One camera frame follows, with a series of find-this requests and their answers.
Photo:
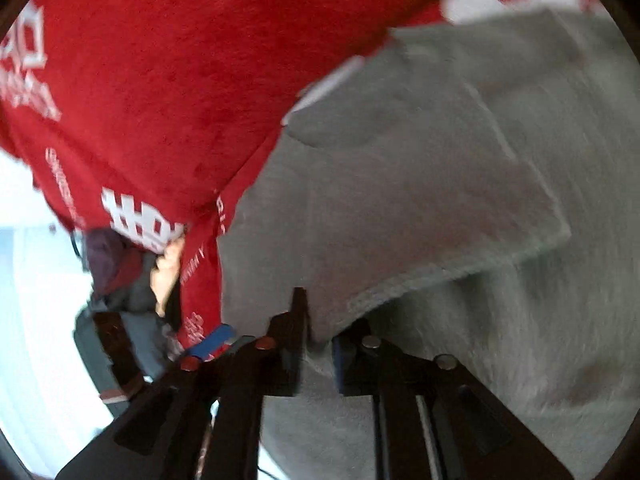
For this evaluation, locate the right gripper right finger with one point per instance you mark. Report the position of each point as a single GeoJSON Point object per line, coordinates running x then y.
{"type": "Point", "coordinates": [361, 359]}

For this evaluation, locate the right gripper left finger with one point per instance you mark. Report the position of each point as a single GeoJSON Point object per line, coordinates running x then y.
{"type": "Point", "coordinates": [270, 364]}

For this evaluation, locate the grey fleece garment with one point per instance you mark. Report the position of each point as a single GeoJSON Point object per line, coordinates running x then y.
{"type": "Point", "coordinates": [472, 190]}

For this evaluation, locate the pile of dark clothes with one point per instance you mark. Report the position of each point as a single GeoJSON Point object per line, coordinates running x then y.
{"type": "Point", "coordinates": [135, 293]}

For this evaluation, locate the red sofa cover white lettering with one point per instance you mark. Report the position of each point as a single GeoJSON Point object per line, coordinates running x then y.
{"type": "Point", "coordinates": [153, 117]}

